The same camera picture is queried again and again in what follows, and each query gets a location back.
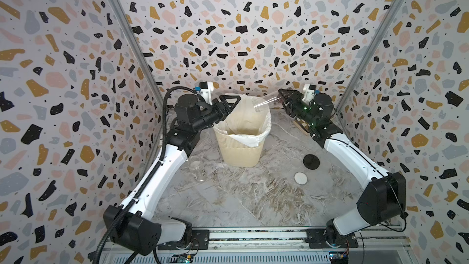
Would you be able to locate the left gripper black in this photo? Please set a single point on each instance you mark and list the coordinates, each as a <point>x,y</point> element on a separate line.
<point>224,106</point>

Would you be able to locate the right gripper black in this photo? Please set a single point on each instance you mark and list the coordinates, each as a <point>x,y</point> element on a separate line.
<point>292,108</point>

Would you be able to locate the clear plastic jar lid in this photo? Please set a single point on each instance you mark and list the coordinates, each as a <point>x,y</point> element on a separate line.
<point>295,162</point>

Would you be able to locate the black jar lid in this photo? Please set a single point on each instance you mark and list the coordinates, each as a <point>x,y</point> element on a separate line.
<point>311,162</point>

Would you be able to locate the white jar lid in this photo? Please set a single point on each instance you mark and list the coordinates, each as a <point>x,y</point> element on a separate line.
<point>300,178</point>

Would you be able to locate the white lid tea jar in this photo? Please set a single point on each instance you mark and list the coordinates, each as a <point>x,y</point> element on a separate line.
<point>200,174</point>

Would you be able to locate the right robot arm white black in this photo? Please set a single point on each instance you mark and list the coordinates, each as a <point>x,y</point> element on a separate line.
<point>384,193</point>

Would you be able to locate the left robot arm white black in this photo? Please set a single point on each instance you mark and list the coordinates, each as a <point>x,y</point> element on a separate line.
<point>130,224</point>

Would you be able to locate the white plastic bin liner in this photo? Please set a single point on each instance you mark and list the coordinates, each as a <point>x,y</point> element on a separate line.
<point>249,123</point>

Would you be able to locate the wooden chessboard box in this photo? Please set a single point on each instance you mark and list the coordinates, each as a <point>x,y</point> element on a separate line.
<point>302,126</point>

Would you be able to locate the cream ribbed trash bin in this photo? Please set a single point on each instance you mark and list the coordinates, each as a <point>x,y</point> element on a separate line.
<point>237,154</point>

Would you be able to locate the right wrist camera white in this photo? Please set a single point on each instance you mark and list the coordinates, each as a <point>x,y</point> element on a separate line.
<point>309,92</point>

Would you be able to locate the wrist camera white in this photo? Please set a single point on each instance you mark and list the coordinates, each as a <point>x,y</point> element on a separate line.
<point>205,90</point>
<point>309,92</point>

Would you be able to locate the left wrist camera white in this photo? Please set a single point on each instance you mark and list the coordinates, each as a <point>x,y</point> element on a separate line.
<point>205,90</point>

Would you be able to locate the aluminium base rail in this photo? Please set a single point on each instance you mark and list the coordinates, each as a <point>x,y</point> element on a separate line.
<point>274,245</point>

